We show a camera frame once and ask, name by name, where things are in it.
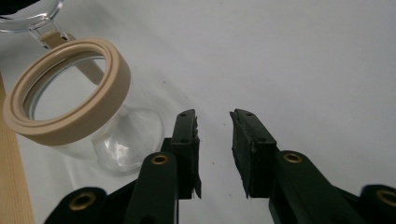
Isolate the clear hinged jar lid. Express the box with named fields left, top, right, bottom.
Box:
left=0, top=0, right=77, bottom=50

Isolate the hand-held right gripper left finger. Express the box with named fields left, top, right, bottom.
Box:
left=161, top=108, right=203, bottom=201

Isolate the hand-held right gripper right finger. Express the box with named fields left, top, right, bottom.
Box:
left=229, top=108, right=280, bottom=199

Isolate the glass jar with beige rim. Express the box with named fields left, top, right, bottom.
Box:
left=2, top=30, right=165, bottom=177

